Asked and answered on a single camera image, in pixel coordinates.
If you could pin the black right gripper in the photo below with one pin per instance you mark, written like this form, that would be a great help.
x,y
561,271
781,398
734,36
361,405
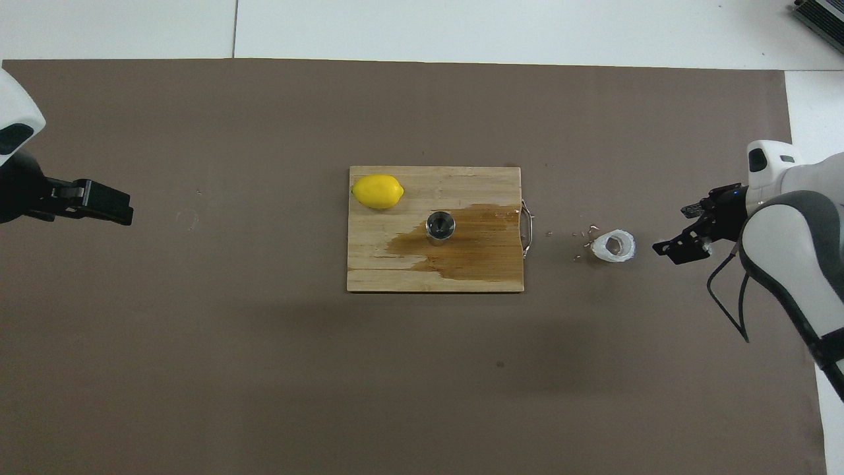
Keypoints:
x,y
727,211

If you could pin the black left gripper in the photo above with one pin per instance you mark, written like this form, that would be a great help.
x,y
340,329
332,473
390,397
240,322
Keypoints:
x,y
16,191

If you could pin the small clear textured cup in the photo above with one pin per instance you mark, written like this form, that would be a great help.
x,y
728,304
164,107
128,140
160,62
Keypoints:
x,y
613,254

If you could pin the steel double jigger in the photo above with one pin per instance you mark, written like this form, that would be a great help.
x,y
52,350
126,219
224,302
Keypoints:
x,y
440,227

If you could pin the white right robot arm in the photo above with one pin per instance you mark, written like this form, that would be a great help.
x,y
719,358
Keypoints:
x,y
791,264

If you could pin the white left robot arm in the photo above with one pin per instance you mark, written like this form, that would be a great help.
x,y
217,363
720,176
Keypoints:
x,y
13,105

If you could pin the wooden cutting board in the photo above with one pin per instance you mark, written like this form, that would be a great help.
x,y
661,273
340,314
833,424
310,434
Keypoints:
x,y
488,191

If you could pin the brown paper table mat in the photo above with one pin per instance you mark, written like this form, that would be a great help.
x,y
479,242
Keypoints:
x,y
264,363

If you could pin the grey ribbed metal device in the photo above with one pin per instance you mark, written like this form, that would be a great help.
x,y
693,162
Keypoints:
x,y
821,14

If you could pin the yellow lemon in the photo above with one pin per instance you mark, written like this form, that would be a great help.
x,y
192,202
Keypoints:
x,y
377,191

